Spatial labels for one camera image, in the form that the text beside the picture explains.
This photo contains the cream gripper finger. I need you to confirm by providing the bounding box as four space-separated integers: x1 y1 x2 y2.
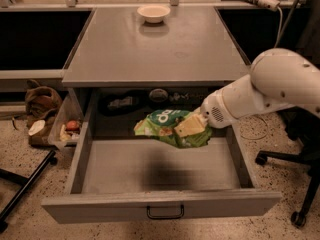
174 114 207 137

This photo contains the black drawer handle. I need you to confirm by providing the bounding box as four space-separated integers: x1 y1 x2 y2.
146 205 184 220

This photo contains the brown bag on floor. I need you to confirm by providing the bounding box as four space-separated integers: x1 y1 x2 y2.
25 79 62 147

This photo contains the black object under cabinet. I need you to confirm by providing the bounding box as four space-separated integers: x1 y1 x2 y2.
98 90 147 116

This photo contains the black tape roll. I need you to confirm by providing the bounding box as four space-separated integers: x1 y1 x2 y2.
148 88 169 104

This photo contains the grey open top drawer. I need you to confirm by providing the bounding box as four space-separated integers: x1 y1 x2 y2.
41 117 282 225

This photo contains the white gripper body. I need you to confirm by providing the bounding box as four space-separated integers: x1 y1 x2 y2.
200 75 264 128

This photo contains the green rice chip bag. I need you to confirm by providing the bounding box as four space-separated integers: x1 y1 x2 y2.
134 109 212 148

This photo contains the white bowl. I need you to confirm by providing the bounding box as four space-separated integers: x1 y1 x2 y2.
137 5 171 24

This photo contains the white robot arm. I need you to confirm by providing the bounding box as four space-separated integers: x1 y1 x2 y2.
175 48 320 137

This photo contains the black office chair base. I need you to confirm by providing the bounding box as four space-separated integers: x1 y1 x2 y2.
254 110 320 228

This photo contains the black metal stand leg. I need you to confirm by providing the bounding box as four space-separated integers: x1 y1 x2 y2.
0 150 58 233

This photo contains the grey cabinet with top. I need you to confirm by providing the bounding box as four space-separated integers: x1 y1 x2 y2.
60 5 253 138

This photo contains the clear plastic bin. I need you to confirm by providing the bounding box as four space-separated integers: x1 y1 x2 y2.
48 95 83 152

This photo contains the red apple in bin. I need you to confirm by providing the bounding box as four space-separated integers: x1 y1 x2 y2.
66 120 80 131

